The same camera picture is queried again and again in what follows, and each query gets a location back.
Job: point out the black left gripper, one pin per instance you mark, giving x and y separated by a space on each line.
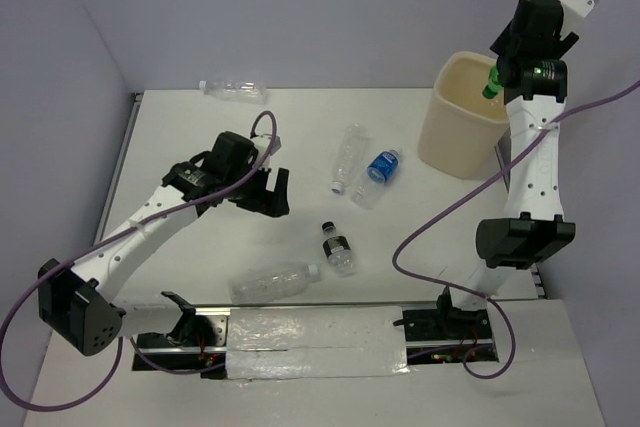
278 201

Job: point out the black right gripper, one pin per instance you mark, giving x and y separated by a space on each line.
560 47

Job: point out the green plastic bottle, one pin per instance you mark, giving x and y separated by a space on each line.
493 86

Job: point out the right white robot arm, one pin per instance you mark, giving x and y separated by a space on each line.
533 78

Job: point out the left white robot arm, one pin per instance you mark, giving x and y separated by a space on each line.
80 303

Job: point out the beige plastic bin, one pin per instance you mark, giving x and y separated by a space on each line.
461 127

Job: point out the large clear front bottle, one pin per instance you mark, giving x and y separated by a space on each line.
273 283

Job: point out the small black label bottle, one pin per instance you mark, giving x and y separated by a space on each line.
337 250

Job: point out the clear ribbed plastic bottle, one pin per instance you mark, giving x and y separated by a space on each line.
352 148

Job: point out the clear bottle at back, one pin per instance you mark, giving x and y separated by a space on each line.
235 91

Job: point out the blue label Pocari bottle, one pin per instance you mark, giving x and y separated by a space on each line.
376 178

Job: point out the white foil cover sheet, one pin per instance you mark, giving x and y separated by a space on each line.
315 342

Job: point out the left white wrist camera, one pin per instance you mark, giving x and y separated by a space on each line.
267 144

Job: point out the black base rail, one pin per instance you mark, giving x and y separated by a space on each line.
204 354

